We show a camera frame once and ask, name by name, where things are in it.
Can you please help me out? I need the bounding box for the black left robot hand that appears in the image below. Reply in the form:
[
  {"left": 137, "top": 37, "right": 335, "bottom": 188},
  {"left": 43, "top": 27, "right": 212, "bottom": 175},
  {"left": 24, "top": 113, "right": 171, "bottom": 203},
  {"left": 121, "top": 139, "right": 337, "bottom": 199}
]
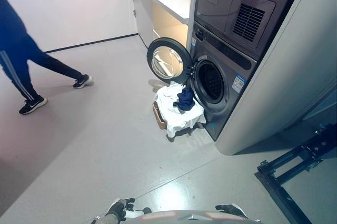
[{"left": 106, "top": 197, "right": 153, "bottom": 221}]

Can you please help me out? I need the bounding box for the dark blue garment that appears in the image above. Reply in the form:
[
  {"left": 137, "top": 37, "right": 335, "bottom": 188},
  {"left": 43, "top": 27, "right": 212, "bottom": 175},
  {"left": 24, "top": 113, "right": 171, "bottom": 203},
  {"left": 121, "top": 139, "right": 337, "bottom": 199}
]
[{"left": 173, "top": 86, "right": 195, "bottom": 111}]

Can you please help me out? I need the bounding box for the brown woven laundry basket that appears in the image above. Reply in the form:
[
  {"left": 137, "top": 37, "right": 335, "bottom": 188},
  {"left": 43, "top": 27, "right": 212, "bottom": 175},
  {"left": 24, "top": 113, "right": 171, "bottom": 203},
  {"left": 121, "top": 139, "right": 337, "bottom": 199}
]
[{"left": 152, "top": 101, "right": 169, "bottom": 130}]

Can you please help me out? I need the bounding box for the grey front-load washing machine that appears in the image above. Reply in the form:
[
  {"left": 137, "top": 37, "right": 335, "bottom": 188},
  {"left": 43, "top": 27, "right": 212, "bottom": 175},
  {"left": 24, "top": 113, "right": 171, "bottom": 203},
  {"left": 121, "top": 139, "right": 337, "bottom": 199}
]
[{"left": 188, "top": 21, "right": 257, "bottom": 142}]

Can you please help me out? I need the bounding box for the round washing machine door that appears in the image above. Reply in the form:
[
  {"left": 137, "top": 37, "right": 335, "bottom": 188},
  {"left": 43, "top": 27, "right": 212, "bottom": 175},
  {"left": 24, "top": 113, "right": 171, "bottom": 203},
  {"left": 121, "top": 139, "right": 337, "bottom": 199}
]
[{"left": 146, "top": 36, "right": 195, "bottom": 85}]

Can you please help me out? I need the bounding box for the grey robot torso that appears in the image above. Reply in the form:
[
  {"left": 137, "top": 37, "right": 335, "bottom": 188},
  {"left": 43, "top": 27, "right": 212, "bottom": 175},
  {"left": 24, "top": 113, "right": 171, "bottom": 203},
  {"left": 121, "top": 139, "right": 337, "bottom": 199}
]
[{"left": 136, "top": 209, "right": 261, "bottom": 224}]

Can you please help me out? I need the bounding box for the white cloth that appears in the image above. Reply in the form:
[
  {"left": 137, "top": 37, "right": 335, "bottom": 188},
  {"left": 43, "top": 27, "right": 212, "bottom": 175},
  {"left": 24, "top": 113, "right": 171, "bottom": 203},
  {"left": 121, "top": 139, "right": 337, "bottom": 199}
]
[{"left": 154, "top": 81, "right": 206, "bottom": 138}]

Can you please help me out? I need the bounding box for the white energy label sticker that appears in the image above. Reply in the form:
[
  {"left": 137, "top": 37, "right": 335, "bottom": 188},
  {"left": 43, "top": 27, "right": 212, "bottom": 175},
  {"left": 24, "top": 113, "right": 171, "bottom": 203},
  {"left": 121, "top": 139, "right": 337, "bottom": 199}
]
[{"left": 231, "top": 74, "right": 247, "bottom": 93}]

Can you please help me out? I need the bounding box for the person in dark blue tracksuit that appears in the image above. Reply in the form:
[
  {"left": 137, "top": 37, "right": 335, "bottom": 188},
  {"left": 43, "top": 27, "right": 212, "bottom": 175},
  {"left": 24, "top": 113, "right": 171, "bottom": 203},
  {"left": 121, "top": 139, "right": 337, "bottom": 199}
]
[{"left": 0, "top": 0, "right": 94, "bottom": 115}]

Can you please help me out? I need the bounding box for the grey stacked dryer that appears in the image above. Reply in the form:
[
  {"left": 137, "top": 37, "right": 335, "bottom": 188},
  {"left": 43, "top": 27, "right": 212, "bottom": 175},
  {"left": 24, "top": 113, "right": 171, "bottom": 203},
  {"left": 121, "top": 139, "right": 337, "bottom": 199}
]
[{"left": 194, "top": 0, "right": 309, "bottom": 61}]

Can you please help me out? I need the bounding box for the black metal frame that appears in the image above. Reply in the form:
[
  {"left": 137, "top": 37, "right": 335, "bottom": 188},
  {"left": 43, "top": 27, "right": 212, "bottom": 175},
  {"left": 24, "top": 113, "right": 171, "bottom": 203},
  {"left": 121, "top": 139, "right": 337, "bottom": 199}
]
[{"left": 254, "top": 122, "right": 337, "bottom": 224}]

